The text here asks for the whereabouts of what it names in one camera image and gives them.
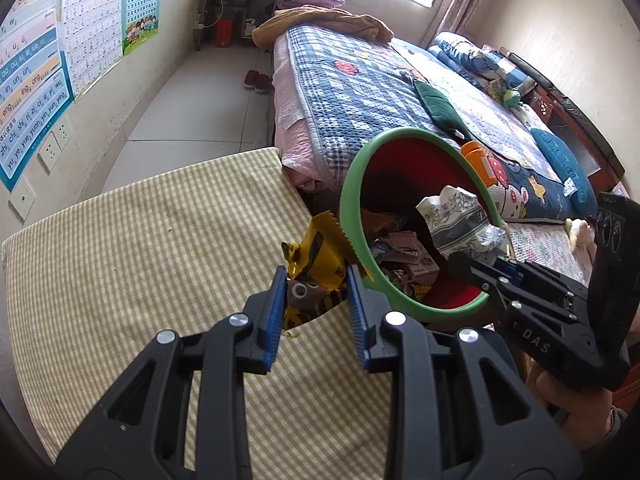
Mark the person's right hand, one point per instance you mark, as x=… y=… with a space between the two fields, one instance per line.
x=592 y=419

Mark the blue folded blanket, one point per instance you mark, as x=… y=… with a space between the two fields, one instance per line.
x=461 y=55

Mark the pinyin wall poster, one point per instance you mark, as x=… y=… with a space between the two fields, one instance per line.
x=35 y=86

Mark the white blank wall plate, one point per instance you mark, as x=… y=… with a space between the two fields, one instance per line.
x=22 y=198

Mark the orange toy on bed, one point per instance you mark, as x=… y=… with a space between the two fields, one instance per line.
x=476 y=155

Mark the checkered yellow tablecloth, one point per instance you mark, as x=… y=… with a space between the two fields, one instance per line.
x=89 y=287

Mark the yellow black snack wrapper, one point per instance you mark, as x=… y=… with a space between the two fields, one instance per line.
x=317 y=270

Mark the green chart poster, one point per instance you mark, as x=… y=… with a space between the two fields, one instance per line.
x=139 y=23

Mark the green cloth on bed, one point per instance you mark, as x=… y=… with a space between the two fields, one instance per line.
x=441 y=111

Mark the dark shelf unit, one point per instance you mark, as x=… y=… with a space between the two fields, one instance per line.
x=239 y=16

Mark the white chart poster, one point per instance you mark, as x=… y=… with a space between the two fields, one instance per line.
x=92 y=40

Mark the grey white bag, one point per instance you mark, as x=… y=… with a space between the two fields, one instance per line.
x=458 y=223

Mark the red bin green rim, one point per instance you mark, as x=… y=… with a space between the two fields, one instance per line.
x=392 y=173

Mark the white wall socket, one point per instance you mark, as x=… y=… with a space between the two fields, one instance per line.
x=49 y=152
x=62 y=131

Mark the red slippers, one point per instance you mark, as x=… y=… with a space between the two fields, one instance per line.
x=259 y=82

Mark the dark brown wrapper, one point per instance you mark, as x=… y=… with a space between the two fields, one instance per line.
x=404 y=260

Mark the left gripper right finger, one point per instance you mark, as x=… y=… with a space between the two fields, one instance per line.
x=458 y=407

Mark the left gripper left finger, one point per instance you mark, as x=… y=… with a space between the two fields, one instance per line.
x=178 y=410

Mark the bed with patchwork quilt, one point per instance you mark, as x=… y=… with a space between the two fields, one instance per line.
x=335 y=93

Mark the red box under shelf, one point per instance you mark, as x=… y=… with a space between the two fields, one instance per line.
x=224 y=33

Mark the tan blanket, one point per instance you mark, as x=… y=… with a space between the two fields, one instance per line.
x=363 y=26

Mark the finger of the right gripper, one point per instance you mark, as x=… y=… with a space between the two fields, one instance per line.
x=496 y=279

